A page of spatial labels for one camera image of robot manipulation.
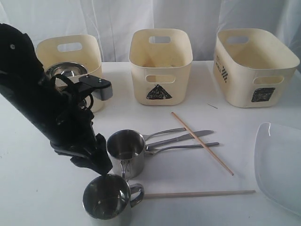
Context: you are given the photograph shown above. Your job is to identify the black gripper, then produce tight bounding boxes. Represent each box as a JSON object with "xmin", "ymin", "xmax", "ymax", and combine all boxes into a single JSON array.
[{"xmin": 48, "ymin": 113, "xmax": 113, "ymax": 175}]

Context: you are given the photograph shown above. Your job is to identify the steel fork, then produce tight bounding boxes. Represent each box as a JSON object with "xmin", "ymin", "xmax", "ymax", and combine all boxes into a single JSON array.
[
  {"xmin": 142, "ymin": 128, "xmax": 186, "ymax": 141},
  {"xmin": 144, "ymin": 142, "xmax": 220, "ymax": 156}
]

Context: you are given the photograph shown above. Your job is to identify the wooden chopstick horizontal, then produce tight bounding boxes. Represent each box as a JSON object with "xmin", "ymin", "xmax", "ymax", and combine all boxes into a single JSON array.
[{"xmin": 144, "ymin": 190, "xmax": 256, "ymax": 199}]

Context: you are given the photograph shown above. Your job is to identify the wooden chopstick diagonal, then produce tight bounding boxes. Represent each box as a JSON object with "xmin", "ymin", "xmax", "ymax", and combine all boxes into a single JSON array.
[{"xmin": 171, "ymin": 112, "xmax": 234, "ymax": 176}]

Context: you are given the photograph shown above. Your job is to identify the stainless steel bowl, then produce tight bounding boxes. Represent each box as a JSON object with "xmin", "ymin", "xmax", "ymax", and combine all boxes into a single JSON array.
[{"xmin": 46, "ymin": 62, "xmax": 87, "ymax": 78}]

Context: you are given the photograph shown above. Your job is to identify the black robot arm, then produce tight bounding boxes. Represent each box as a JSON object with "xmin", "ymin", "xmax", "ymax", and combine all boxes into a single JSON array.
[{"xmin": 0, "ymin": 24, "xmax": 113, "ymax": 175}]

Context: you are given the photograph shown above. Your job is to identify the steel table knife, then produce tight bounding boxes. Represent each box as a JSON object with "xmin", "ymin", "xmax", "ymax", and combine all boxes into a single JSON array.
[{"xmin": 146, "ymin": 130, "xmax": 214, "ymax": 148}]

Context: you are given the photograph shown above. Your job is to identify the cream bin with circle mark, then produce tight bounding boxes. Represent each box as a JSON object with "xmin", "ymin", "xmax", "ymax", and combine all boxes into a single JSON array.
[{"xmin": 35, "ymin": 34, "xmax": 105, "ymax": 113}]

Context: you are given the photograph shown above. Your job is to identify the cream bin with triangle mark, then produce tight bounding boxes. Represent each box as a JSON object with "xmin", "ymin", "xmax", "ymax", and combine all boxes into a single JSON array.
[{"xmin": 129, "ymin": 29, "xmax": 193, "ymax": 105}]

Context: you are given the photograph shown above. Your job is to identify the white square plate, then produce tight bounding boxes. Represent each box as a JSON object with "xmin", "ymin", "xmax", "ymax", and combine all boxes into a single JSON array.
[{"xmin": 254, "ymin": 122, "xmax": 301, "ymax": 216}]

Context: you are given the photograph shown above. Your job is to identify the cream bin with square mark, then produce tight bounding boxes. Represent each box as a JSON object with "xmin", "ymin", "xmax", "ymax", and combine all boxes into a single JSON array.
[{"xmin": 213, "ymin": 28, "xmax": 300, "ymax": 108}]

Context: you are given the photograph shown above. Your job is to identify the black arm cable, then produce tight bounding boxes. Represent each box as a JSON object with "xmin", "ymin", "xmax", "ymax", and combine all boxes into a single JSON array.
[{"xmin": 39, "ymin": 73, "xmax": 95, "ymax": 111}]

